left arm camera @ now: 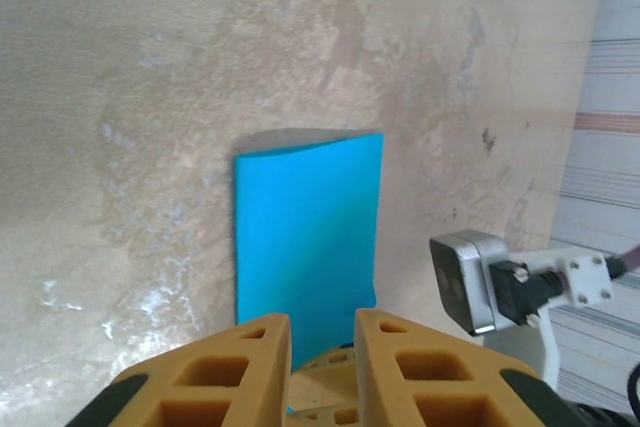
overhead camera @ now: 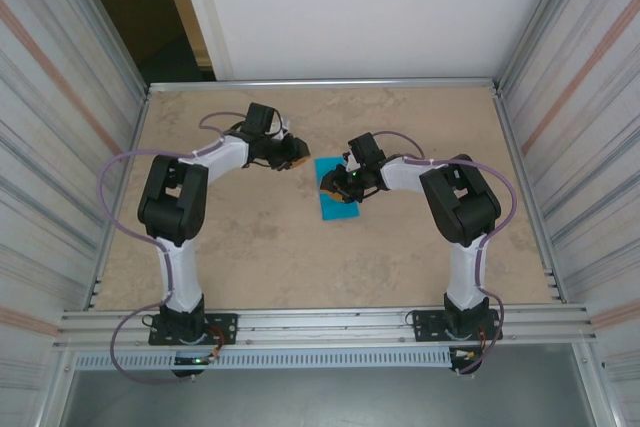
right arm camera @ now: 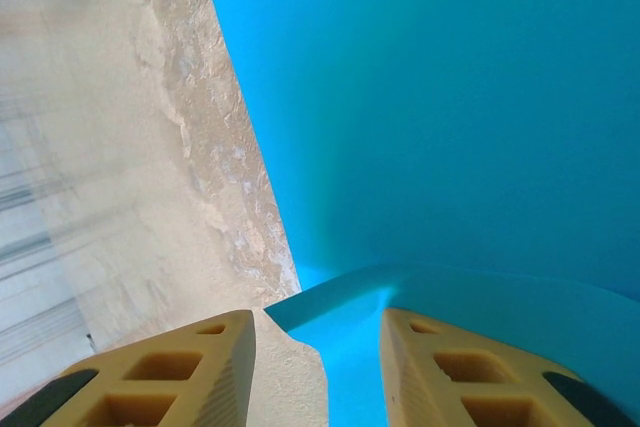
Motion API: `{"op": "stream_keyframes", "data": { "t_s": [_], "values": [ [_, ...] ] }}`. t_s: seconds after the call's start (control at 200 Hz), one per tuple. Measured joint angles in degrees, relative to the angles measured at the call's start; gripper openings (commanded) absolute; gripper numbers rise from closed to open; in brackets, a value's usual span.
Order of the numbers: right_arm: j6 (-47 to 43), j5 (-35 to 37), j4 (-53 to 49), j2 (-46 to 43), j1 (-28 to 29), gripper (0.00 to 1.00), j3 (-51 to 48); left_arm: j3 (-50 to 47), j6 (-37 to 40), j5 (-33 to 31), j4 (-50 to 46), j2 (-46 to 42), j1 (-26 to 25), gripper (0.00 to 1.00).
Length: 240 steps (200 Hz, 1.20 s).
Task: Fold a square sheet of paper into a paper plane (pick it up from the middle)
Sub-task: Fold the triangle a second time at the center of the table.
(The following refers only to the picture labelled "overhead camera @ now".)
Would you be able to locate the blue cloth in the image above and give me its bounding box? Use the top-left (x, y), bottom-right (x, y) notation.
top-left (313, 156), bottom-right (362, 222)

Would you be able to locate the grey metal sheet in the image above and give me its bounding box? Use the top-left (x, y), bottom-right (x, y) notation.
top-left (47, 346), bottom-right (601, 427)

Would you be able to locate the small controller board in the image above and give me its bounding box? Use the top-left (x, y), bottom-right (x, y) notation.
top-left (171, 352), bottom-right (217, 379)
top-left (448, 346), bottom-right (482, 376)

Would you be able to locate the translucent corrugated side panel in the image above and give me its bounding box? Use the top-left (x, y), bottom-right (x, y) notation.
top-left (0, 0), bottom-right (151, 427)
top-left (492, 0), bottom-right (640, 427)

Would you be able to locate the aluminium frame rail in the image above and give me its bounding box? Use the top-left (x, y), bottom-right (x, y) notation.
top-left (492, 81), bottom-right (571, 304)
top-left (82, 84), bottom-right (153, 312)
top-left (146, 77), bottom-right (502, 94)

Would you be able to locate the wide aluminium extrusion rail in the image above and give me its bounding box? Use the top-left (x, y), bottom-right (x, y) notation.
top-left (52, 302), bottom-right (600, 354)

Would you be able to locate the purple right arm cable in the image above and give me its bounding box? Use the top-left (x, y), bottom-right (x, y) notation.
top-left (372, 130), bottom-right (519, 377)

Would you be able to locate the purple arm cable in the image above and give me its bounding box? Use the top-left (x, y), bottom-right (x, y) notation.
top-left (98, 110), bottom-right (249, 384)
top-left (372, 130), bottom-right (519, 377)

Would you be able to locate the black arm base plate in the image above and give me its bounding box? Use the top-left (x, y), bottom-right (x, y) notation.
top-left (148, 313), bottom-right (239, 347)
top-left (410, 307), bottom-right (501, 346)

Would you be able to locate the white door frame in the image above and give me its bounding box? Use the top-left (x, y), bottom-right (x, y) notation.
top-left (153, 0), bottom-right (236, 83)

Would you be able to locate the slotted grey cable duct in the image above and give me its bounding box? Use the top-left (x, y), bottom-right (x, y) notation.
top-left (73, 349), bottom-right (454, 371)

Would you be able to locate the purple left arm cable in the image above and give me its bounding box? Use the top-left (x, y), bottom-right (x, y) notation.
top-left (98, 110), bottom-right (249, 384)

